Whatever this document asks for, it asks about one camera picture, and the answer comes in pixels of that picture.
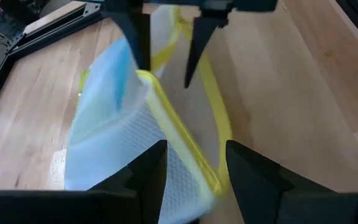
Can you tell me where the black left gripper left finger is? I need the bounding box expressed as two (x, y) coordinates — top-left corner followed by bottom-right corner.
(0, 139), (169, 224)

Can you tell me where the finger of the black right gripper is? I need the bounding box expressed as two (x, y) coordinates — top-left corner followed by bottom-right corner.
(183, 16), (229, 90)
(103, 11), (152, 72)

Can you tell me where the black metal table frame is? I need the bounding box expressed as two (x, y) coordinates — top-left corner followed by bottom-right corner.
(0, 0), (358, 129)

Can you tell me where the clear yellow-trimmed zip pouch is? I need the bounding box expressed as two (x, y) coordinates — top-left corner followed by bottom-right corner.
(63, 4), (234, 224)

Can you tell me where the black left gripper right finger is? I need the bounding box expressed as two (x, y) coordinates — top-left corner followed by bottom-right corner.
(225, 139), (358, 224)

